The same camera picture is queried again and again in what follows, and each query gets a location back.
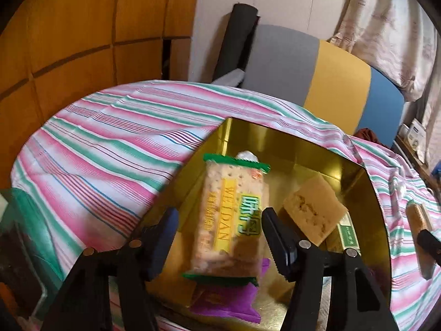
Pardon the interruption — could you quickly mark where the striped pink green cloth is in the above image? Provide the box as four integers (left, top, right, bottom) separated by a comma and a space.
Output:
10, 80, 440, 330

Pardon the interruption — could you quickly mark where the gold metal tin box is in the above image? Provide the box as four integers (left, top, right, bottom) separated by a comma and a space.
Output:
140, 117, 397, 330

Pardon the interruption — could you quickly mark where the purple snack packet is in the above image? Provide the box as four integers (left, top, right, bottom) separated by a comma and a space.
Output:
190, 276, 261, 324

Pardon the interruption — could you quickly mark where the wooden wardrobe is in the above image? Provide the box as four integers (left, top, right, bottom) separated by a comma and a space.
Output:
1, 0, 197, 188

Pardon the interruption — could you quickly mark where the black rolled mat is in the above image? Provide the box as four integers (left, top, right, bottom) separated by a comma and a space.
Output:
212, 3, 259, 80

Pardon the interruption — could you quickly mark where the cluttered wooden desk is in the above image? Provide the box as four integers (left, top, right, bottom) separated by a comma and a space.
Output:
392, 118, 440, 202

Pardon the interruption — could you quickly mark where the green yellow cracker packet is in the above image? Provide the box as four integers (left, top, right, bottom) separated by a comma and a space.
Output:
183, 153, 271, 286

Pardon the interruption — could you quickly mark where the white crumpled plastic wrapper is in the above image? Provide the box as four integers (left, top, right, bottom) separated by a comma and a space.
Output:
235, 150, 259, 163

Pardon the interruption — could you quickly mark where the floral curtain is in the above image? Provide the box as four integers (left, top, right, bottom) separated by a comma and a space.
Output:
330, 0, 440, 167

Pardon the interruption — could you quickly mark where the grey yellow blue chair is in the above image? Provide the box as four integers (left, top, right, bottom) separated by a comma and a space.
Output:
242, 25, 404, 147

